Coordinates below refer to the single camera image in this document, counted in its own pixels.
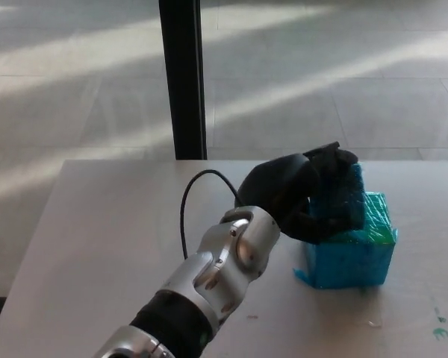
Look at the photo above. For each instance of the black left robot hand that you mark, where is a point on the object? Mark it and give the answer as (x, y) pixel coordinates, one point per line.
(283, 190)

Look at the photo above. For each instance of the small blue taped cube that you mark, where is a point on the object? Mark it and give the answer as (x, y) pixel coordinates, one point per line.
(357, 194)

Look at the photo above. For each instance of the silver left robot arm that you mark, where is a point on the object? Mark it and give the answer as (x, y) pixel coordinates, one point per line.
(209, 276)

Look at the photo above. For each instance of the big blue taped cube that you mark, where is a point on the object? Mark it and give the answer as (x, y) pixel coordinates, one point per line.
(349, 263)

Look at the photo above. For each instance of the black window frame post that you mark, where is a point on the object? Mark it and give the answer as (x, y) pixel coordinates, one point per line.
(183, 78)

